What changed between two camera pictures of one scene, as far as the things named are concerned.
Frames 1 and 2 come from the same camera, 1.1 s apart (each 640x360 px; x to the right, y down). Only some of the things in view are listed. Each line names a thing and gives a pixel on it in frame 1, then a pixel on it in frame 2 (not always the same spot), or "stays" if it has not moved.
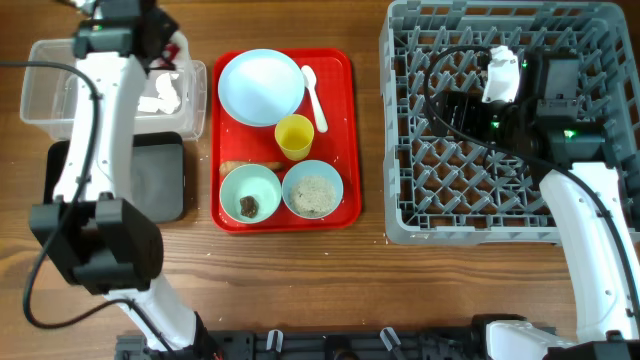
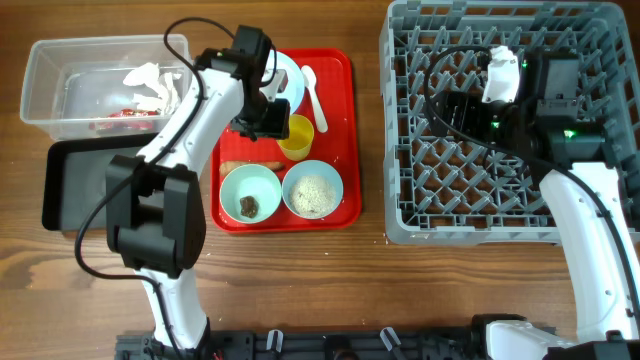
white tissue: [168, 100] stays
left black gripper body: [170, 25] to [261, 118]
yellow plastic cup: [294, 133] stays
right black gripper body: [475, 119] stays
